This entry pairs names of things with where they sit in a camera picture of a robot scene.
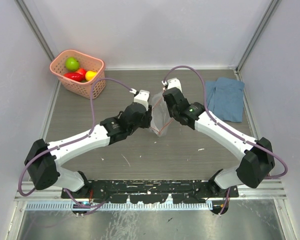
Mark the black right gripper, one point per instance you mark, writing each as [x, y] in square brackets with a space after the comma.
[171, 115]

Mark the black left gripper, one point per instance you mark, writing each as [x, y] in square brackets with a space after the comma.
[147, 117]

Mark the clear zip top bag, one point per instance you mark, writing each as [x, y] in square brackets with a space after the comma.
[160, 115]

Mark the green toy apple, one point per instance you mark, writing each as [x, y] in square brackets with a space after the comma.
[72, 64]

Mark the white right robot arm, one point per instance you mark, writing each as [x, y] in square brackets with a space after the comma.
[254, 155]

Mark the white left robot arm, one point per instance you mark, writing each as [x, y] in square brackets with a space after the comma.
[45, 160]

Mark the blue cloth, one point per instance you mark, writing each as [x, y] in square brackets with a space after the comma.
[225, 98]

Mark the yellow toy lemon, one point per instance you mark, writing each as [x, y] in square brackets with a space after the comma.
[90, 75]

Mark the red toy apple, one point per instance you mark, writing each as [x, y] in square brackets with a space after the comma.
[81, 71]

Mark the red toy pepper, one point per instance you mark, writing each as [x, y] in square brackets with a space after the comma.
[74, 76]

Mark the pink plastic basket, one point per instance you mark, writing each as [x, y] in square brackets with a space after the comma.
[90, 63]

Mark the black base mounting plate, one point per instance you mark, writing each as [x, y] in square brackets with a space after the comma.
[150, 191]

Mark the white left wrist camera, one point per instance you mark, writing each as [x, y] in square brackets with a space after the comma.
[141, 97]

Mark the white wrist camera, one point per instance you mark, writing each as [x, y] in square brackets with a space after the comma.
[141, 97]
[171, 83]

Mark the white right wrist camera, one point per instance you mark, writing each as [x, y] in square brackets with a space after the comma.
[171, 83]

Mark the aluminium frame rail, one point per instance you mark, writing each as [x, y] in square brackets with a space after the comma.
[267, 190]

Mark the slotted cable duct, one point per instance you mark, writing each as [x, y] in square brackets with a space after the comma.
[70, 206]

